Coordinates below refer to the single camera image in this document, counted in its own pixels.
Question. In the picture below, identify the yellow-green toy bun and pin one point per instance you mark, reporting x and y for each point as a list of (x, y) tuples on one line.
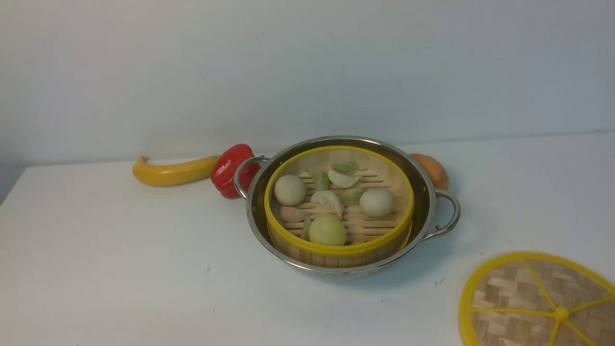
[(327, 230)]

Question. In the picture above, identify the red toy bell pepper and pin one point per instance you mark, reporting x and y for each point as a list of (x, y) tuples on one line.
[(222, 176)]

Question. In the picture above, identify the small green toy dumpling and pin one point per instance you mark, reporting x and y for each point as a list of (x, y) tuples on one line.
[(305, 230)]

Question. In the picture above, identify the pale folded toy dumpling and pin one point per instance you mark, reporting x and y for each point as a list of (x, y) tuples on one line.
[(328, 200)]

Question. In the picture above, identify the light green toy dumpling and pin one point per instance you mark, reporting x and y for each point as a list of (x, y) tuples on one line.
[(352, 196)]

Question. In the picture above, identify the stainless steel pot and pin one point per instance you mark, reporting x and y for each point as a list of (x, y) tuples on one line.
[(436, 211)]

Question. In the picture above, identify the yellow woven bamboo steamer lid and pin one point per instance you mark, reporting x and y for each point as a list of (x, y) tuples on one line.
[(536, 299)]

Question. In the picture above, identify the pink toy dumpling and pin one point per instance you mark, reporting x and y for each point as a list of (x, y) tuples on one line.
[(292, 214)]

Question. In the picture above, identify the yellow-rimmed bamboo steamer basket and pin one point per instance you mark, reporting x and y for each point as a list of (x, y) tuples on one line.
[(369, 240)]

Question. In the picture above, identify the beige toy bun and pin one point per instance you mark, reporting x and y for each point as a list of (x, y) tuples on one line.
[(377, 203)]

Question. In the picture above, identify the brown toy potato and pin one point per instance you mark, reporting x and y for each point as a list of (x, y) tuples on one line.
[(436, 172)]

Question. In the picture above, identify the green-white toy dumpling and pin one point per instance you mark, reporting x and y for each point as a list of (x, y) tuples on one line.
[(320, 179)]

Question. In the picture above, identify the yellow toy banana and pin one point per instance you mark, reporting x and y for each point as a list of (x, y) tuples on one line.
[(173, 174)]

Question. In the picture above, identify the white toy dumpling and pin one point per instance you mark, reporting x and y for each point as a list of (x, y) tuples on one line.
[(341, 180)]

